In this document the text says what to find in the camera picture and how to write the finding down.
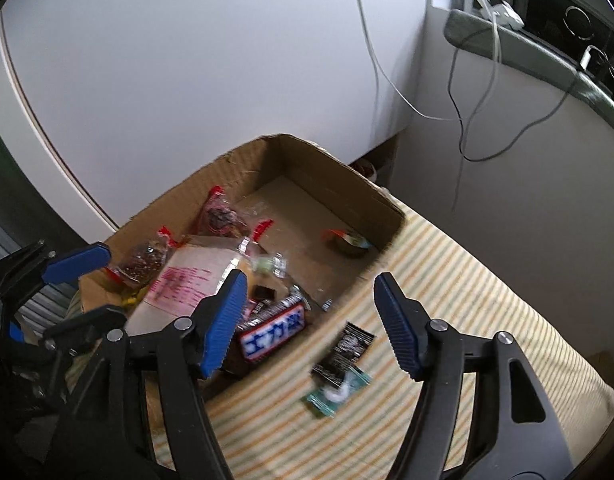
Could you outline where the striped bed sheet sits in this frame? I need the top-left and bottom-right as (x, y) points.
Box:
(152, 200), (614, 480)

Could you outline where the large bread package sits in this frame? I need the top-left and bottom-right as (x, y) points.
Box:
(124, 234), (268, 336)

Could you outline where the dark cable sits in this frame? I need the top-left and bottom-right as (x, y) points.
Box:
(446, 35), (584, 212)

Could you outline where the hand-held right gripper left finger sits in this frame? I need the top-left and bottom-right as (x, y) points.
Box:
(47, 269), (248, 480)

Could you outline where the grey window sill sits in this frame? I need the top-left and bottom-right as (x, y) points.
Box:
(446, 7), (614, 137)

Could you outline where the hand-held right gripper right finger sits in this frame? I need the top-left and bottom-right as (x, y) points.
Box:
(374, 272), (574, 480)

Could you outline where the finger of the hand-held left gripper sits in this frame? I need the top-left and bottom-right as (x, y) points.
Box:
(39, 306), (128, 357)
(0, 241), (112, 307)

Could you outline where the teal candy packet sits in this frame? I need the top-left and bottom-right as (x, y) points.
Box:
(304, 366), (372, 418)

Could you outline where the white cabinet panel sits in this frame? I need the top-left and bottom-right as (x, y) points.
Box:
(0, 0), (430, 233)

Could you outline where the black snack packet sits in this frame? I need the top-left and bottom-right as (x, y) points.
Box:
(311, 321), (376, 386)

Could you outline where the white charger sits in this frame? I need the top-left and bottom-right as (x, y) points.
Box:
(468, 0), (526, 29)

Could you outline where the brown cake packet red label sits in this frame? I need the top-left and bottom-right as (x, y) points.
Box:
(194, 186), (275, 241)

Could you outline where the brown chocolate bar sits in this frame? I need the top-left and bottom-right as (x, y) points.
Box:
(222, 285), (312, 376)

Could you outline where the black appliance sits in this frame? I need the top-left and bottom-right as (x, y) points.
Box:
(511, 0), (614, 97)

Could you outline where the white charger cable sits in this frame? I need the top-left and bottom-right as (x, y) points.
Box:
(459, 10), (504, 151)

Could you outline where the orange jelly packet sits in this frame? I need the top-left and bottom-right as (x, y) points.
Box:
(322, 227), (376, 259)

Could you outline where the brown cardboard box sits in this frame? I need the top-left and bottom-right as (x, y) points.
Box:
(77, 133), (406, 431)

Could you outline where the green candy packet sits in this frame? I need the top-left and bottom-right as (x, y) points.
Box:
(249, 252), (290, 279)

